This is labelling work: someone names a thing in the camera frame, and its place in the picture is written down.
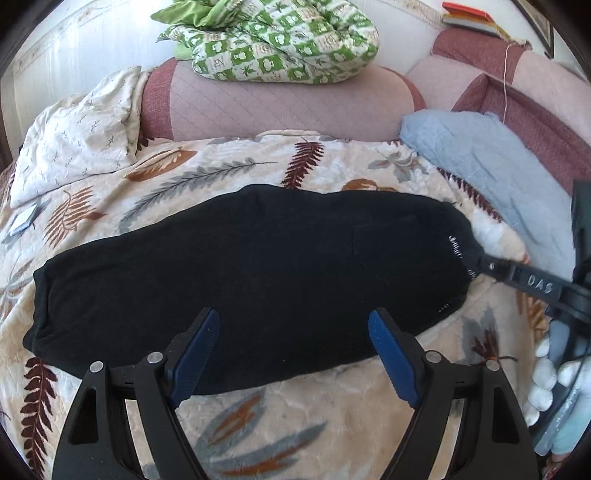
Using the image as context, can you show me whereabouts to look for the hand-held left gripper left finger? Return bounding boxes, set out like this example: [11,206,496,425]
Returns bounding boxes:
[52,307,221,480]

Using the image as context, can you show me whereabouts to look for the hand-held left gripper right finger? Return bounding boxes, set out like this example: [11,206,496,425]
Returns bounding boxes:
[368,308,540,480]

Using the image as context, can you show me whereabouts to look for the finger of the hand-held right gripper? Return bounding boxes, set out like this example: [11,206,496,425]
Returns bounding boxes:
[467,251,579,306]

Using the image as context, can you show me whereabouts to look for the black pants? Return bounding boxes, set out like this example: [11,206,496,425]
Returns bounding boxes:
[22,184,483,397]

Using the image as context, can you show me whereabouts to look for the person's right hand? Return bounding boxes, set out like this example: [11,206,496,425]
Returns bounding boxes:
[525,337,578,428]

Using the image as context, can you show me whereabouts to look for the leaf-printed beige blanket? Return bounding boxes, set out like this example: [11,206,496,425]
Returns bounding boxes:
[0,129,555,480]

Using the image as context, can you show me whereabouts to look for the light blue quilted cloth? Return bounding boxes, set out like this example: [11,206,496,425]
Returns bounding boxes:
[399,110,578,278]

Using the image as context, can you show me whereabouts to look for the pink quilted headboard cushion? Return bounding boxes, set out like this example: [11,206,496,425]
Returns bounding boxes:
[405,30,591,195]
[139,58,428,141]

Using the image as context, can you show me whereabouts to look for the small flat white device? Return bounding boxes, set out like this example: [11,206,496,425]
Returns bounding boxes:
[8,204,41,237]

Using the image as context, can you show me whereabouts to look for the white twig-printed pillow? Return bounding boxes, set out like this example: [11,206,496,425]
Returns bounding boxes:
[9,66,148,208]

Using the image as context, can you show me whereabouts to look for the red book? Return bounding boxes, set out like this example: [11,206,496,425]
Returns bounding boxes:
[442,1,493,18]

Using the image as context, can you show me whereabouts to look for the green patterned quilt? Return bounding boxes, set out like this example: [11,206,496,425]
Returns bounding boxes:
[151,0,380,85]

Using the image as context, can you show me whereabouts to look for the thin pale cord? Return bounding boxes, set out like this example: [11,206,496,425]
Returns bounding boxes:
[502,43,514,124]

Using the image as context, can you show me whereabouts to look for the dark picture frame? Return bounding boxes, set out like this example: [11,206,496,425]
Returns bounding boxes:
[515,0,555,59]

